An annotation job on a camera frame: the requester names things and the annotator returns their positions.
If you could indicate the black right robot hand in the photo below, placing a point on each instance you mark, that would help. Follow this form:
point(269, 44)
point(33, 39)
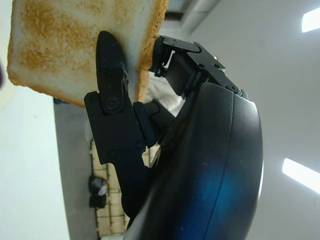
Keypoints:
point(200, 150)

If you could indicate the toasted bread slice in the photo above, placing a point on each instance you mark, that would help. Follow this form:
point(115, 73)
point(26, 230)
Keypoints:
point(62, 45)

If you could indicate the ceiling light panel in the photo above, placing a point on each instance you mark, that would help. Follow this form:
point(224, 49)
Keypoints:
point(311, 18)
point(302, 175)

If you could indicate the black garbage bag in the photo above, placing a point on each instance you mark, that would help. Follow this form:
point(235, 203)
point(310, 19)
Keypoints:
point(96, 197)

